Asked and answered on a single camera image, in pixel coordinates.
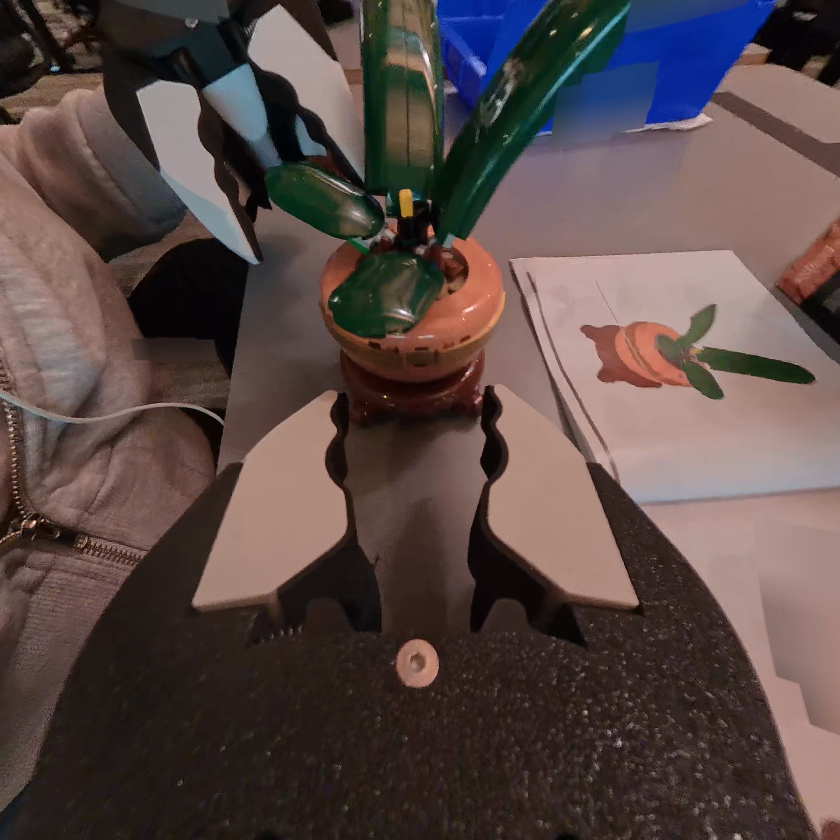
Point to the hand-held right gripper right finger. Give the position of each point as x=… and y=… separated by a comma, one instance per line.
x=558, y=518

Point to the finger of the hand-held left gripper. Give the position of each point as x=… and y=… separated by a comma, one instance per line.
x=308, y=79
x=177, y=144

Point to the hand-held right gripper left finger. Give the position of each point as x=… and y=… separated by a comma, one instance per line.
x=275, y=525

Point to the long dark green toy leaf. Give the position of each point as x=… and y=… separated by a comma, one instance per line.
x=512, y=131
x=400, y=98

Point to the building instruction booklet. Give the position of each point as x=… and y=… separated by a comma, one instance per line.
x=689, y=426

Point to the toy flower pot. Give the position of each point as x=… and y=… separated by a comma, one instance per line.
x=472, y=308

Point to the grey desk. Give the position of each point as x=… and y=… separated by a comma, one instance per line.
x=656, y=190

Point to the black orchid toy set box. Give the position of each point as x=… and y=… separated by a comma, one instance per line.
x=814, y=282

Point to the white paper sheet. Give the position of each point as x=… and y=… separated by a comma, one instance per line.
x=676, y=124

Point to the blue plastic bin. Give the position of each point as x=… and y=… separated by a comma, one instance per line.
x=689, y=65

